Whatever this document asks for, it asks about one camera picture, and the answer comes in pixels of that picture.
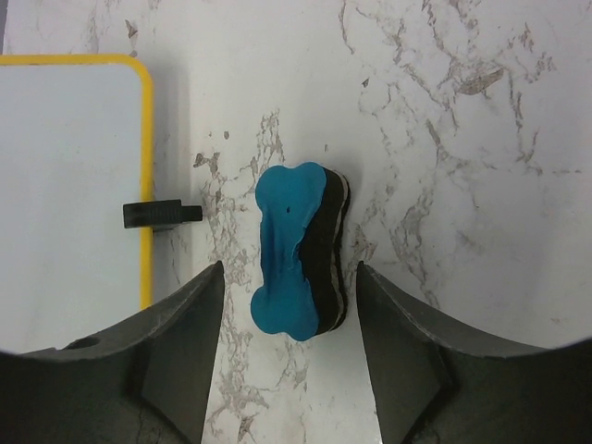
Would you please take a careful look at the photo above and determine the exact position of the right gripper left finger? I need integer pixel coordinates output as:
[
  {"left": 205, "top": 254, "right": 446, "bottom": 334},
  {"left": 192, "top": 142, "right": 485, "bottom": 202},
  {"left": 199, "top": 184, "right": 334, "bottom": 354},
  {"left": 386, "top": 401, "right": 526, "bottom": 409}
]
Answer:
[{"left": 1, "top": 262, "right": 225, "bottom": 443}]

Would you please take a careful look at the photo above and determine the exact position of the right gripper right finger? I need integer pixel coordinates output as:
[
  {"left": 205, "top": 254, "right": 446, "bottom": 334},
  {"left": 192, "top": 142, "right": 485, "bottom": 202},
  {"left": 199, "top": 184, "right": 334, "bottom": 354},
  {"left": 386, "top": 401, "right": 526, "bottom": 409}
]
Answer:
[{"left": 356, "top": 264, "right": 591, "bottom": 443}]

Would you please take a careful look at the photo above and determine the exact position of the blue whiteboard eraser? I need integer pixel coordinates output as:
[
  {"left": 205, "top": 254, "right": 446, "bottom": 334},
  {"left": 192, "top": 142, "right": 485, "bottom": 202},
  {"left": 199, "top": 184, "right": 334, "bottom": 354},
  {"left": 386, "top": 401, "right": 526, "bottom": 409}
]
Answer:
[{"left": 251, "top": 162, "right": 351, "bottom": 341}]

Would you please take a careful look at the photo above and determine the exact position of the yellow framed small whiteboard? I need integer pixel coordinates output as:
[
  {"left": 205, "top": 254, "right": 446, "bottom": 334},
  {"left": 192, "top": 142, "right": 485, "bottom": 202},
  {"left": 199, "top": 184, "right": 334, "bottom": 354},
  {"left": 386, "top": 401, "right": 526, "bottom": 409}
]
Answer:
[{"left": 1, "top": 55, "right": 154, "bottom": 353}]

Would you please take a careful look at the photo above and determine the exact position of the small whiteboard wire stand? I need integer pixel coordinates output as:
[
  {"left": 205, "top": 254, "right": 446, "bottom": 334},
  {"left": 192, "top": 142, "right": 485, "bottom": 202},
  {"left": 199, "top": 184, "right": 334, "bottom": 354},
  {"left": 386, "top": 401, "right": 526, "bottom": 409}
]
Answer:
[{"left": 123, "top": 199, "right": 204, "bottom": 231}]

